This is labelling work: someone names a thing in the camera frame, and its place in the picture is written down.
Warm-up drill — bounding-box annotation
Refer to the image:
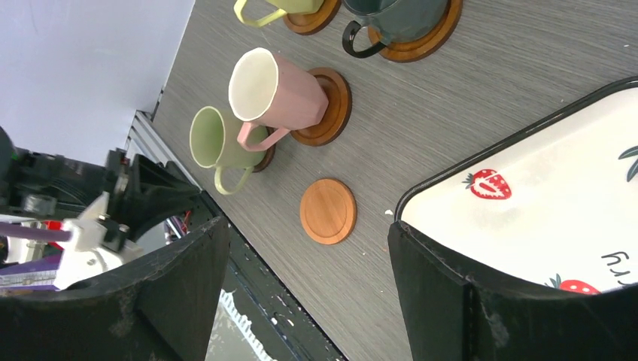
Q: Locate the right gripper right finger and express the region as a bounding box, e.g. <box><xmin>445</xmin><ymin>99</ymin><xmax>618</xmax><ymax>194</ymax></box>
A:
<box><xmin>387</xmin><ymin>221</ymin><xmax>637</xmax><ymax>360</ymax></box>

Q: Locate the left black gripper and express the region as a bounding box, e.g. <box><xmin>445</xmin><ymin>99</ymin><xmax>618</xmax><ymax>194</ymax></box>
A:
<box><xmin>107</xmin><ymin>149</ymin><xmax>201</xmax><ymax>239</ymax></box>

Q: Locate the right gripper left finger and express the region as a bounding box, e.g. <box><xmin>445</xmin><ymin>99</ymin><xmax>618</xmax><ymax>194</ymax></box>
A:
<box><xmin>1</xmin><ymin>217</ymin><xmax>229</xmax><ymax>360</ymax></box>

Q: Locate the light green mug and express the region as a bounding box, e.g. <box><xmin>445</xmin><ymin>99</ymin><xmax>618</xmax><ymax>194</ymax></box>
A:
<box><xmin>189</xmin><ymin>106</ymin><xmax>266</xmax><ymax>196</ymax></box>

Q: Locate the dark walnut coaster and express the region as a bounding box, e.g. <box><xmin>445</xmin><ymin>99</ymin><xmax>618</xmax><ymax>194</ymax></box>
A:
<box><xmin>252</xmin><ymin>126</ymin><xmax>276</xmax><ymax>173</ymax></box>

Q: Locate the white strawberry serving tray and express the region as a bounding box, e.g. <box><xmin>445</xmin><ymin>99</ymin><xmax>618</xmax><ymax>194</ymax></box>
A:
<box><xmin>395</xmin><ymin>77</ymin><xmax>637</xmax><ymax>295</ymax></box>

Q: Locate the pink white red-handled mug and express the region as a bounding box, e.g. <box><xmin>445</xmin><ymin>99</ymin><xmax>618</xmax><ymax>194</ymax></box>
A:
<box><xmin>228</xmin><ymin>47</ymin><xmax>329</xmax><ymax>152</ymax></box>

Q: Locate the light orange coaster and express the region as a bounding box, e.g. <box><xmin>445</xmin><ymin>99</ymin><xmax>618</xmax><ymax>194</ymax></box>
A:
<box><xmin>299</xmin><ymin>178</ymin><xmax>357</xmax><ymax>245</ymax></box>

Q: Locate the glossy amber wooden coaster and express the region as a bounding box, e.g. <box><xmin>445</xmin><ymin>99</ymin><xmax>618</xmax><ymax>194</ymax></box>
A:
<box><xmin>291</xmin><ymin>67</ymin><xmax>352</xmax><ymax>147</ymax></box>

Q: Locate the yellow-green handled mug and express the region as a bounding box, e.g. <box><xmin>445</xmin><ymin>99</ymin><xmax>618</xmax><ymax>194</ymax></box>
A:
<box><xmin>232</xmin><ymin>0</ymin><xmax>325</xmax><ymax>29</ymax></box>

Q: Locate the ridged wooden coaster three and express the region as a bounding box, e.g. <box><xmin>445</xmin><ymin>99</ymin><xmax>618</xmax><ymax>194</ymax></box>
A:
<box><xmin>284</xmin><ymin>0</ymin><xmax>342</xmax><ymax>35</ymax></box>

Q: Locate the ridged wooden coaster four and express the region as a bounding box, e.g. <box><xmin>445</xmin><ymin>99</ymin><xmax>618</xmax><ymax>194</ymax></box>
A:
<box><xmin>380</xmin><ymin>0</ymin><xmax>463</xmax><ymax>63</ymax></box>

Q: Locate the dark green mug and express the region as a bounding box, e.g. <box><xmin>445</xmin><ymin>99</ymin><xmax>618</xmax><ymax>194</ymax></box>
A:
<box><xmin>342</xmin><ymin>0</ymin><xmax>449</xmax><ymax>59</ymax></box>

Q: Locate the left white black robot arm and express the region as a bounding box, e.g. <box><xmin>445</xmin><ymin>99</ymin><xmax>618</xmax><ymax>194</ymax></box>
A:
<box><xmin>1</xmin><ymin>132</ymin><xmax>201</xmax><ymax>240</ymax></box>

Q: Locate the aluminium front rail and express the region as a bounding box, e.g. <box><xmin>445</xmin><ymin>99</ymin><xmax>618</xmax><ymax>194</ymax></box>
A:
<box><xmin>126</xmin><ymin>111</ymin><xmax>201</xmax><ymax>187</ymax></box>

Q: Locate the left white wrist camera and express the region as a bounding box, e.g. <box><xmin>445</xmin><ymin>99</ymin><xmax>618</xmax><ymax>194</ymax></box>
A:
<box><xmin>53</xmin><ymin>192</ymin><xmax>143</xmax><ymax>290</ymax></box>

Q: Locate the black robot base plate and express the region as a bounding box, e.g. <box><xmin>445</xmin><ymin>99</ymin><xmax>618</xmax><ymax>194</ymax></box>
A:
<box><xmin>188</xmin><ymin>193</ymin><xmax>347</xmax><ymax>360</ymax></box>

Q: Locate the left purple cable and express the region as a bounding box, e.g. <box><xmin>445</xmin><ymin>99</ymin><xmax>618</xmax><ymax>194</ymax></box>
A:
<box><xmin>0</xmin><ymin>221</ymin><xmax>73</xmax><ymax>244</ymax></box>

